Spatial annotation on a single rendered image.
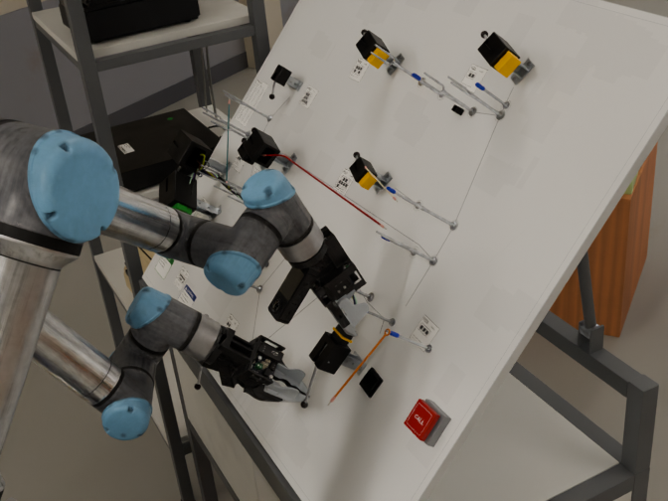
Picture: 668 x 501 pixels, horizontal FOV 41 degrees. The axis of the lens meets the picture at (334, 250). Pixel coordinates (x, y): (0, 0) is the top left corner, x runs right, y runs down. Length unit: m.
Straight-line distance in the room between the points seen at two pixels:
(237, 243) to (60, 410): 2.26
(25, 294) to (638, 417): 1.14
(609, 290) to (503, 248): 1.99
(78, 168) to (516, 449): 1.15
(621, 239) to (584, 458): 1.60
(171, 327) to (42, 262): 0.54
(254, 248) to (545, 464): 0.80
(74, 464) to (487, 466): 1.78
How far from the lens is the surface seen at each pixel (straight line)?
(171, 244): 1.39
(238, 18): 2.40
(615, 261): 3.42
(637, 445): 1.81
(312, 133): 2.04
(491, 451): 1.88
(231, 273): 1.33
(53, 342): 1.44
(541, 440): 1.91
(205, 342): 1.57
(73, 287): 4.27
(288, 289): 1.50
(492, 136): 1.64
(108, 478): 3.18
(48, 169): 1.01
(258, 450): 1.82
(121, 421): 1.49
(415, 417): 1.49
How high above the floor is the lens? 2.07
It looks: 30 degrees down
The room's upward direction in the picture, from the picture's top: 6 degrees counter-clockwise
